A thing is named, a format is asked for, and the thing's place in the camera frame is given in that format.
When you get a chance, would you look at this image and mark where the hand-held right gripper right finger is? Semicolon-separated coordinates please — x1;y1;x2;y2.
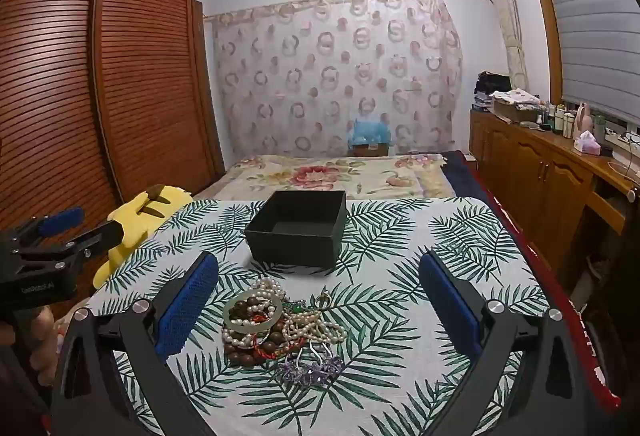
417;251;608;436

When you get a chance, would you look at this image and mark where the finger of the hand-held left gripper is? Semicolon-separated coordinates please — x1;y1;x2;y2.
20;220;126;267
9;208;86;249

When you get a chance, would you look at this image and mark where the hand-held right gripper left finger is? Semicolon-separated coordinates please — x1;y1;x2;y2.
50;251;221;436

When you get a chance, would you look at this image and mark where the brown wooden bead bracelet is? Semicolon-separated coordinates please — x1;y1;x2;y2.
225;296;303;369

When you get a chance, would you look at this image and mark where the black square box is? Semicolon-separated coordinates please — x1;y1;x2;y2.
244;189;348;270

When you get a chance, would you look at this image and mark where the person's left hand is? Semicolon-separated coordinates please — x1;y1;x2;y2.
0;306;62;389

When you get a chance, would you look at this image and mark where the yellow plush toy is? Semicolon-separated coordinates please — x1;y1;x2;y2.
92;184;195;289

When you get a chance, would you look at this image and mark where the pale green jade bangle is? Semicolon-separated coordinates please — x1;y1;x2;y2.
222;297;284;333

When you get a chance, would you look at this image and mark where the leaf-print cloth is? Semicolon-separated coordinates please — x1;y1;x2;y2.
65;197;551;436

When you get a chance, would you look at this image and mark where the red blanket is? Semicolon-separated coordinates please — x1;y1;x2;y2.
465;161;622;413

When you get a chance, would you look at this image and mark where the dark blue blanket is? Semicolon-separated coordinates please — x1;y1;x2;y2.
442;150;482;199

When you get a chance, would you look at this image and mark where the purple beaded flower ornament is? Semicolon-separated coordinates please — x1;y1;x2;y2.
277;351;346;387

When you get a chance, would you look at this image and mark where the long wooden cabinet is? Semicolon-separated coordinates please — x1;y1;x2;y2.
469;108;640;267

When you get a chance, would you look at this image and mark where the brown slatted wooden wardrobe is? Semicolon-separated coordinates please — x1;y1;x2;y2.
0;0;226;317

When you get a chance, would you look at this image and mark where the small brown cardboard box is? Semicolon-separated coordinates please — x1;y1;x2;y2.
352;143;390;159

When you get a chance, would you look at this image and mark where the floral blanket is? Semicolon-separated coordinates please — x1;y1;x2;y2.
192;153;456;203

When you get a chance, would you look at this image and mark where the blue plush toy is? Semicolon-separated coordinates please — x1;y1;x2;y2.
347;113;394;147

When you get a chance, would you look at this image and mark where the open cardboard box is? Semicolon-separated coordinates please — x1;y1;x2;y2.
492;100;543;124

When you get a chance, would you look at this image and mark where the pink tissue box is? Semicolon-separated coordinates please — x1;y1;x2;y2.
574;131;601;157

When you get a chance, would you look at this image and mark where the row of small bottles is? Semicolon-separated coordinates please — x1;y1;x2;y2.
537;100;581;139

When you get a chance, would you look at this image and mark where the white floral cloth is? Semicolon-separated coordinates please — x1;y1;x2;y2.
489;88;546;109

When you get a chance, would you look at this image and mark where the stack of dark clothes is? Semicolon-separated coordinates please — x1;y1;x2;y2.
474;72;513;111

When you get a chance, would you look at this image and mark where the white power strip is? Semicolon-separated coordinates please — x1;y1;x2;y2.
604;126;640;153

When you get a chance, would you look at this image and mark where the cream gathered side curtain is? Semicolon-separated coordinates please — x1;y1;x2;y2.
475;0;531;94

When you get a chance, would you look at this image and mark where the grey window blind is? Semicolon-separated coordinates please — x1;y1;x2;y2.
530;0;640;123

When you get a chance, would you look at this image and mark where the ring-patterned sheer curtain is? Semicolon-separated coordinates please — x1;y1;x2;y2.
207;0;463;160

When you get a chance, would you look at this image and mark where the wooden window frame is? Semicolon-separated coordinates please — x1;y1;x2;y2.
517;0;640;129

